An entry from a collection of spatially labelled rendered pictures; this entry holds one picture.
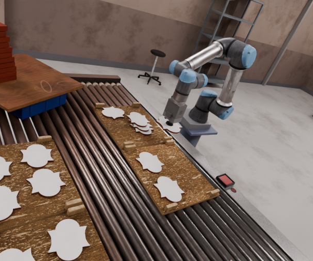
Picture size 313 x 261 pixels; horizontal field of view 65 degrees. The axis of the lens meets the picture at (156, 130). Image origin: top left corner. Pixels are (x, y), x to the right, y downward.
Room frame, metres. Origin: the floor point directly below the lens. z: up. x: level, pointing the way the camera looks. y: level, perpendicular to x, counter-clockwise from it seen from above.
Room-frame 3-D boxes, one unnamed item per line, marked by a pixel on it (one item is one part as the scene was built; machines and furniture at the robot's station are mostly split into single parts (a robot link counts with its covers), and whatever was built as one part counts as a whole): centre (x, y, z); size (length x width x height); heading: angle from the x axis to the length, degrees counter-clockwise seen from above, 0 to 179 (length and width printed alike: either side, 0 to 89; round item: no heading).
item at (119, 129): (1.28, 0.15, 0.93); 0.41 x 0.35 x 0.02; 44
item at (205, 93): (1.73, -0.27, 1.08); 0.13 x 0.12 x 0.14; 56
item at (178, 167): (0.97, -0.13, 0.93); 0.41 x 0.35 x 0.02; 43
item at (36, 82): (1.17, 0.82, 1.03); 0.50 x 0.50 x 0.02; 74
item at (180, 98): (1.18, -0.05, 1.25); 0.08 x 0.08 x 0.05
